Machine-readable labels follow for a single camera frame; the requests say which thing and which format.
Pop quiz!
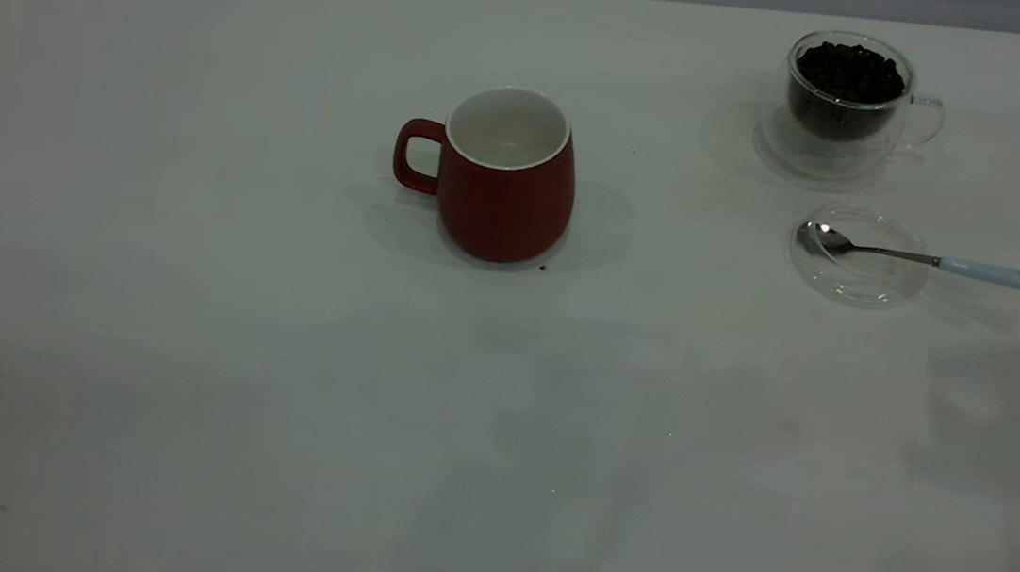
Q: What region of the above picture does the red ceramic mug white inside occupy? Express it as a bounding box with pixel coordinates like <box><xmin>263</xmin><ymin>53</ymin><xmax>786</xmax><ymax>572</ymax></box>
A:
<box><xmin>383</xmin><ymin>74</ymin><xmax>587</xmax><ymax>271</ymax></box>

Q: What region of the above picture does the metal spoon light blue handle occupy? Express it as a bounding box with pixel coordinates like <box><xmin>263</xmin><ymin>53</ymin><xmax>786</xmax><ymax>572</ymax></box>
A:
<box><xmin>793</xmin><ymin>221</ymin><xmax>1020</xmax><ymax>291</ymax></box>

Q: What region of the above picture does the clear round glass lid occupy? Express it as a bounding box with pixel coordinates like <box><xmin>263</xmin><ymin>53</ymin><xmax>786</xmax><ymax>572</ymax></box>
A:
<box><xmin>783</xmin><ymin>196</ymin><xmax>938</xmax><ymax>317</ymax></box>

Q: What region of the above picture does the pile of dark coffee beans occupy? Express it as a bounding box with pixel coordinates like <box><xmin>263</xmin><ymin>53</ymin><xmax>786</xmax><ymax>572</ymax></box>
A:
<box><xmin>784</xmin><ymin>38</ymin><xmax>911</xmax><ymax>146</ymax></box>

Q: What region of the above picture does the clear double-wall glass cup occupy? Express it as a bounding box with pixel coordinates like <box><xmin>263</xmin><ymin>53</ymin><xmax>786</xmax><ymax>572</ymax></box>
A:
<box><xmin>749</xmin><ymin>23</ymin><xmax>953</xmax><ymax>192</ymax></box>

